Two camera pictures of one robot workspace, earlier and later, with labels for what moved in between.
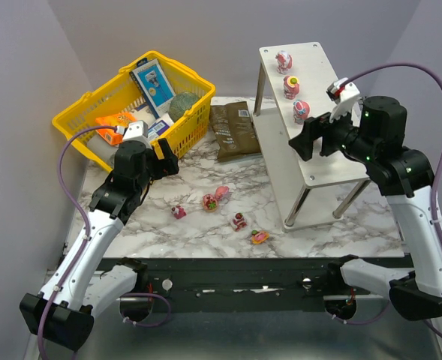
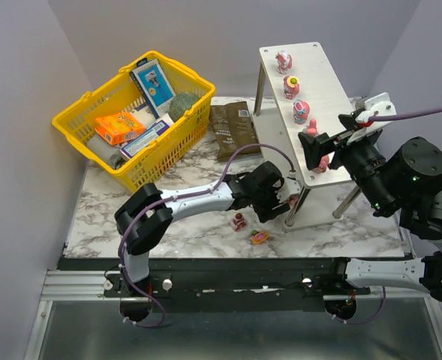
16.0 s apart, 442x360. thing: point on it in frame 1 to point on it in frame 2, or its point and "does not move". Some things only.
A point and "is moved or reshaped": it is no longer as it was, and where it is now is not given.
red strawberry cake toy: x=239 y=221 does not move
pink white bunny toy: x=284 y=61 does not move
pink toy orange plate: x=259 y=237 does not move
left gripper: x=164 y=164 to x=272 y=207
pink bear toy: x=222 y=193 is moved or reshaped
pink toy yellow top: x=291 y=86 does not move
